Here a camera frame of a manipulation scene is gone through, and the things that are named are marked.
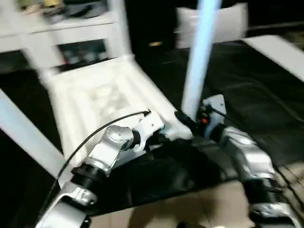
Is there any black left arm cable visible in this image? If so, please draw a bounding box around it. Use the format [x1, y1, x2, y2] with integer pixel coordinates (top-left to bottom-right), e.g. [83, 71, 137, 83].
[40, 109, 152, 224]

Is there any grey helmet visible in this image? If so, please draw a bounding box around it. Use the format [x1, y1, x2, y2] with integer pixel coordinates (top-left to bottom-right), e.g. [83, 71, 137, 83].
[64, 0, 110, 18]

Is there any grey cushion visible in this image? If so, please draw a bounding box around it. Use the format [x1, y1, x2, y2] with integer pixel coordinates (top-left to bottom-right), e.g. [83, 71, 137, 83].
[175, 3, 249, 49]

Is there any white sideboard with glass doors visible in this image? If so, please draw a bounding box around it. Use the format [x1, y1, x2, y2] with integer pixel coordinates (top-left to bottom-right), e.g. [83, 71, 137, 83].
[0, 0, 129, 69]

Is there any white plastic table top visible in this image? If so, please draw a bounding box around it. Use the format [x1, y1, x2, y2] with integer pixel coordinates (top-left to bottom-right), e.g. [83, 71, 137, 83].
[39, 56, 194, 183]

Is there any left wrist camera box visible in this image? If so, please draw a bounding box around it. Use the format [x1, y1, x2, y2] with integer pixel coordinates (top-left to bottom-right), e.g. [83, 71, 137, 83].
[132, 111, 165, 152]

